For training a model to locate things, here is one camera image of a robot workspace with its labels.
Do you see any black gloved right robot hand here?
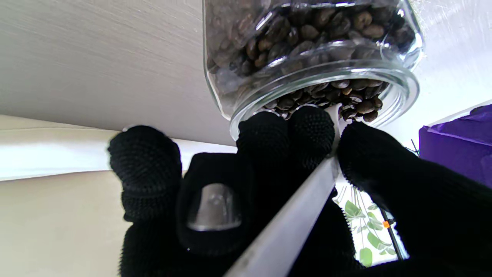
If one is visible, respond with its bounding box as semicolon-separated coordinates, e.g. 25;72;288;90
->
108;106;492;277

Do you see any purple coffee jar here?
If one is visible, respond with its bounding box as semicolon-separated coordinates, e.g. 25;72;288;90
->
418;104;492;189

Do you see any white plastic spoon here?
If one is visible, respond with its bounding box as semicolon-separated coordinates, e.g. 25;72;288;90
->
224;103;343;277

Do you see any glass jar of coffee beans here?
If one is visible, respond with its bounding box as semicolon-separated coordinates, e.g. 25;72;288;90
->
203;0;425;141

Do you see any thin black stand pole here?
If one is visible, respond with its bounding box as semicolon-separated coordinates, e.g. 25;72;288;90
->
380;209;409;262

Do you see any broad leaf potted plant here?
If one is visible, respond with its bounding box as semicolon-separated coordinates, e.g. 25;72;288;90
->
334;187;398;268

